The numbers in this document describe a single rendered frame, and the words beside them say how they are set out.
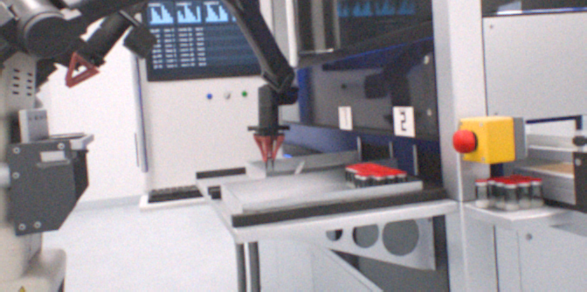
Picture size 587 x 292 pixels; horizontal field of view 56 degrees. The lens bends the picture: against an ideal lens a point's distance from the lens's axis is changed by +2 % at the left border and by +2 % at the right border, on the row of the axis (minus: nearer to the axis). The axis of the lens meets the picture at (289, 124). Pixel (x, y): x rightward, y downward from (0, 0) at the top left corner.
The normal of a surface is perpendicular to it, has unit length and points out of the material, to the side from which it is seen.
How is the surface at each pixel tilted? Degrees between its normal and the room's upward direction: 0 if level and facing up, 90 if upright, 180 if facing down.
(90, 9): 119
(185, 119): 90
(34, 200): 90
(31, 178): 90
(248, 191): 90
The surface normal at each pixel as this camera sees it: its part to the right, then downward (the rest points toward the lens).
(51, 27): 0.65, 0.58
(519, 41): 0.26, 0.03
